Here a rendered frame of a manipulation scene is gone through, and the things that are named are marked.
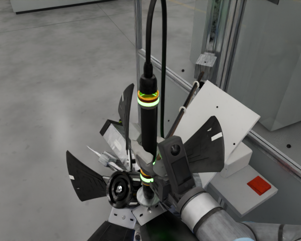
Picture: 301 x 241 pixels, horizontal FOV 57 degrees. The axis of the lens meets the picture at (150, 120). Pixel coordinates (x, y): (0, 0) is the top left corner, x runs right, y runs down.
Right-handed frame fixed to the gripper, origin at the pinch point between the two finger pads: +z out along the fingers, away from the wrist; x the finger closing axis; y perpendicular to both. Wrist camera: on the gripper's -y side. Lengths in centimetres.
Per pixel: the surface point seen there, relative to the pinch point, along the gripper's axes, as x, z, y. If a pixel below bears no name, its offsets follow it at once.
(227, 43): 70, 40, 10
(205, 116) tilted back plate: 35.8, 13.9, 19.9
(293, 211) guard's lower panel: 70, -19, 71
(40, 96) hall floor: 9, 254, 150
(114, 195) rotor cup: -7.1, 6.4, 26.9
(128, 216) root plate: -4.9, 2.4, 35.8
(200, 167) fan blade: 11.0, -10.3, 8.0
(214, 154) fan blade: 15.3, -10.1, 5.7
